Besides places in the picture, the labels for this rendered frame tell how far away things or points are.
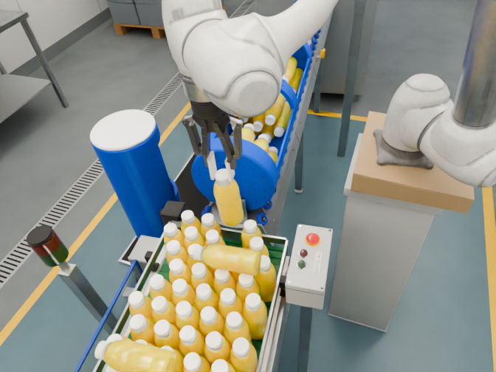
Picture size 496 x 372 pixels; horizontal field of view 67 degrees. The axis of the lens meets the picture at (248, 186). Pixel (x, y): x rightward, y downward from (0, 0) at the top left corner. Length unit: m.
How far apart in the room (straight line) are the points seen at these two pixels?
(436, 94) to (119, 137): 1.17
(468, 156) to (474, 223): 1.66
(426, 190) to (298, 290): 0.54
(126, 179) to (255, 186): 0.68
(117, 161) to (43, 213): 1.54
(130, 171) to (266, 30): 1.20
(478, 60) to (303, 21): 0.48
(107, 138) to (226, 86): 1.20
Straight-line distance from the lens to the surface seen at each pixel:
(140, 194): 1.76
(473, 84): 1.01
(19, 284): 2.78
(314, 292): 1.00
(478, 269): 2.55
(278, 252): 1.28
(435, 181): 1.33
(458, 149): 1.12
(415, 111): 1.22
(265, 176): 1.17
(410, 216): 1.43
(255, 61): 0.51
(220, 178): 0.91
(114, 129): 1.71
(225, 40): 0.55
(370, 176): 1.28
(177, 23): 0.66
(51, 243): 1.06
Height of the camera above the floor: 1.96
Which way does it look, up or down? 46 degrees down
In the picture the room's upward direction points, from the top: 7 degrees counter-clockwise
